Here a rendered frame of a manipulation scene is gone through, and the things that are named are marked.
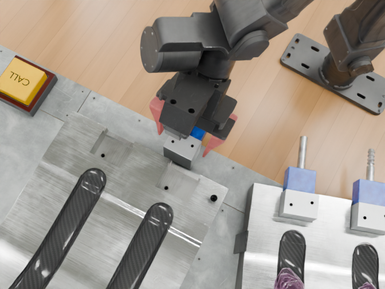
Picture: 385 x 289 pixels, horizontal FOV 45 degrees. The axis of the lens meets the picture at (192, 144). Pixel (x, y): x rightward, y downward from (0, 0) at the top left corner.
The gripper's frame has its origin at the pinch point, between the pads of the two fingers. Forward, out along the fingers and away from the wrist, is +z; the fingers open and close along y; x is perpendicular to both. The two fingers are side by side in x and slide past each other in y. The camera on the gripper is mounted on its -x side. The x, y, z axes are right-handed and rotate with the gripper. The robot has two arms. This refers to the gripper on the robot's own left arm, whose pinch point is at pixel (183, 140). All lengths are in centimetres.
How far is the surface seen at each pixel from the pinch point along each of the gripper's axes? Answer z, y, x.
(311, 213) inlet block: -2.1, 21.9, -3.8
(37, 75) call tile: 1.4, -26.5, -0.6
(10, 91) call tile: 3.6, -28.8, -4.4
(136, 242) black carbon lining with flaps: 5.5, 1.6, -17.1
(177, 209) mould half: 1.5, 4.5, -11.6
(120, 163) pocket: 2.7, -6.5, -8.1
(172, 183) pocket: 2.1, 1.8, -7.2
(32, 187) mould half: 5.3, -15.2, -17.2
